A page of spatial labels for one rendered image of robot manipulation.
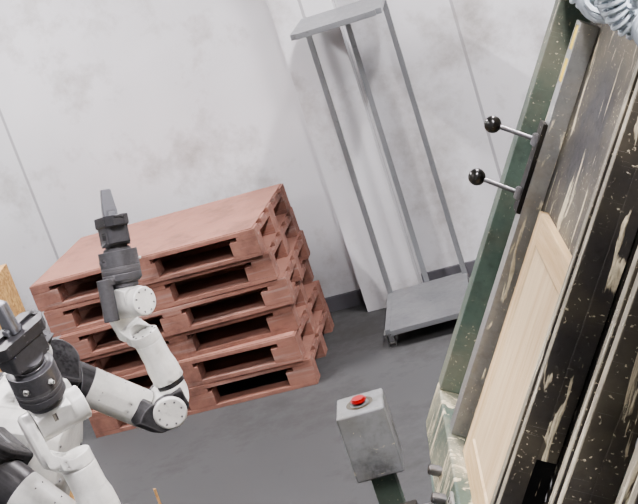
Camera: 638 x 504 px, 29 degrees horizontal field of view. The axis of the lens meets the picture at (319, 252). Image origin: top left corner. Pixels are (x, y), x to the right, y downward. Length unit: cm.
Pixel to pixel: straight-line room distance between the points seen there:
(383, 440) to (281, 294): 268
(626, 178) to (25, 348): 104
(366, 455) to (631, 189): 132
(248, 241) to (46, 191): 159
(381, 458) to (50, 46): 400
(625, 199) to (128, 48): 475
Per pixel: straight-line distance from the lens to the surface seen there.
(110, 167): 668
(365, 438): 307
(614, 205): 199
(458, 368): 307
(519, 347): 252
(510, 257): 273
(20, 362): 222
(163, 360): 286
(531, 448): 211
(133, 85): 654
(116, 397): 287
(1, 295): 427
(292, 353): 575
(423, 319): 589
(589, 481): 179
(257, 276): 566
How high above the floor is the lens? 214
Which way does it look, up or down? 16 degrees down
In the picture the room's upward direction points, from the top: 18 degrees counter-clockwise
